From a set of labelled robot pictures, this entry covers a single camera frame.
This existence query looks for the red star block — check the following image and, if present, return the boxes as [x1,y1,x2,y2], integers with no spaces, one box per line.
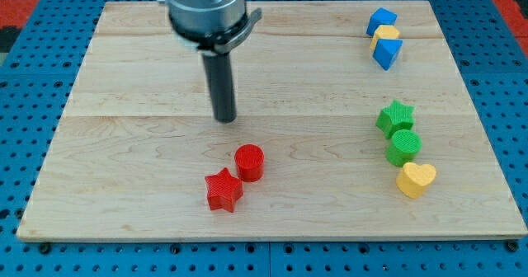
[205,167,243,213]

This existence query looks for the wooden board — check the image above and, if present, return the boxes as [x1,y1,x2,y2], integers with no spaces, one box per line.
[16,1,527,243]

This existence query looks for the red cylinder block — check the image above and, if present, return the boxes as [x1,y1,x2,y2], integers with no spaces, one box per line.
[234,144,265,182]

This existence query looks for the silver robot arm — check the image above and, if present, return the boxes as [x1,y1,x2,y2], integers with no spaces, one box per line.
[157,0,262,123]

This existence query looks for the green cylinder block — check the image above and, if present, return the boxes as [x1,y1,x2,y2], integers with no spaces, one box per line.
[385,129,422,167]

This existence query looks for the blue triangle block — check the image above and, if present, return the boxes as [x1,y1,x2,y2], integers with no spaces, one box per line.
[372,39,403,71]

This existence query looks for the yellow hexagon block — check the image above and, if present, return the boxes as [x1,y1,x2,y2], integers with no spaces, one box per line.
[370,25,400,51]

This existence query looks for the green star block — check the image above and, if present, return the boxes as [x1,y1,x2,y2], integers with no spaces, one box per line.
[375,100,414,139]

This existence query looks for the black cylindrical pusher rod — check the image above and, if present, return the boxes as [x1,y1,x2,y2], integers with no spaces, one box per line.
[202,53,237,123]

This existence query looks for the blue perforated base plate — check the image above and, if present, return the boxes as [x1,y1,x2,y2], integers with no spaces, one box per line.
[1,0,527,276]

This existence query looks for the yellow heart block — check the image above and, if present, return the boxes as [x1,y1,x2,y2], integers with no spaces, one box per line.
[396,162,437,199]

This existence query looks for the blue cube block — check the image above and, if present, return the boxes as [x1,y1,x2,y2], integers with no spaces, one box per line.
[365,7,398,36]

